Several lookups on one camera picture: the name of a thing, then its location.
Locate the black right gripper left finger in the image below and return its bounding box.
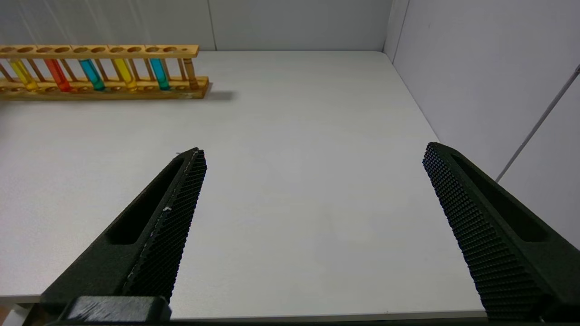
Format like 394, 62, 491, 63
41, 147, 208, 314

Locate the wooden test tube rack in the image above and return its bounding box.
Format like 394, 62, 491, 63
0, 44, 210, 101

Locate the test tube with teal pigment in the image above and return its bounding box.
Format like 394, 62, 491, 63
72, 0, 106, 91
138, 0, 171, 91

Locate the test tube with red pigment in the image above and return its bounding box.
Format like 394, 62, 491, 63
36, 0, 72, 93

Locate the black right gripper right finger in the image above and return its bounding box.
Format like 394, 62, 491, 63
422, 142, 580, 320

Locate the test tube with yellow pigment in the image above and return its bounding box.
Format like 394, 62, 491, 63
7, 0, 40, 92
106, 0, 136, 91

